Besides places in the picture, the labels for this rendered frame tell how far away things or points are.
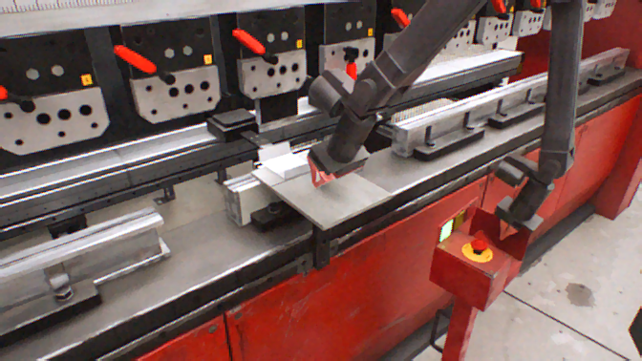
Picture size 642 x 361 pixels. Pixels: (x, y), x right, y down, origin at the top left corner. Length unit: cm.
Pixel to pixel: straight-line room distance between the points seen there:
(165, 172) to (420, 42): 75
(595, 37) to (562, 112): 182
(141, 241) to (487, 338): 151
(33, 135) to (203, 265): 38
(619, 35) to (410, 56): 221
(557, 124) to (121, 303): 94
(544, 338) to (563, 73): 134
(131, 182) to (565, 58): 101
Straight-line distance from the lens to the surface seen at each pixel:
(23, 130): 75
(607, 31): 280
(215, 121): 117
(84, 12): 73
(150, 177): 114
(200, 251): 94
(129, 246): 90
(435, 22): 62
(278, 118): 95
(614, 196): 298
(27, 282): 89
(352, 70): 95
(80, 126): 76
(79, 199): 112
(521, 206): 110
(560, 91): 101
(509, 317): 212
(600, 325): 227
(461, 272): 110
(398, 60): 64
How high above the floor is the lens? 145
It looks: 31 degrees down
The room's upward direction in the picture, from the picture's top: straight up
